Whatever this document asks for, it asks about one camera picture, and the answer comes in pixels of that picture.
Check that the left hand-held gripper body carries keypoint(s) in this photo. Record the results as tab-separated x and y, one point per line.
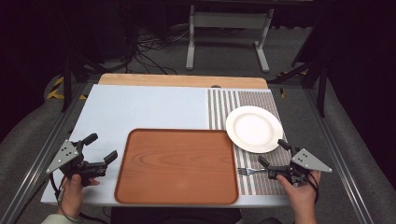
66	157

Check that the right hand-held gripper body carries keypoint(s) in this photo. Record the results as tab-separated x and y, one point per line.
306	161

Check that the silver fork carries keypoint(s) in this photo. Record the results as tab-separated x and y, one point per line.
249	170

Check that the person's right hand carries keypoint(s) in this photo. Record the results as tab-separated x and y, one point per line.
302	194

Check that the person's left hand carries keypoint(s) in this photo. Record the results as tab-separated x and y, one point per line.
73	194

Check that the white round plate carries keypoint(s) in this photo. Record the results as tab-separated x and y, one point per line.
253	129

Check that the striped woven placemat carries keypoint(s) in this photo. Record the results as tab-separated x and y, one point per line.
261	99

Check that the yellow and black floor tape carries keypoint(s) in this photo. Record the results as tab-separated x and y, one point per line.
56	91

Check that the black tripod stand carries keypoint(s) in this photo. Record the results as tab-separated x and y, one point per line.
322	84
67	81

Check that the brown wooden tray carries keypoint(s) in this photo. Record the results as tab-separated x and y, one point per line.
176	166

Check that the person's dark clothing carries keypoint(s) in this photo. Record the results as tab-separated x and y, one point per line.
174	216

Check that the wooden board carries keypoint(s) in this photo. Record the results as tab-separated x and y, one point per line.
174	81

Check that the grey metal stand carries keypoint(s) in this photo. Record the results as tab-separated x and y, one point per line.
229	21

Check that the aluminium rail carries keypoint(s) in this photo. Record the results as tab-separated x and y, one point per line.
40	155
339	155

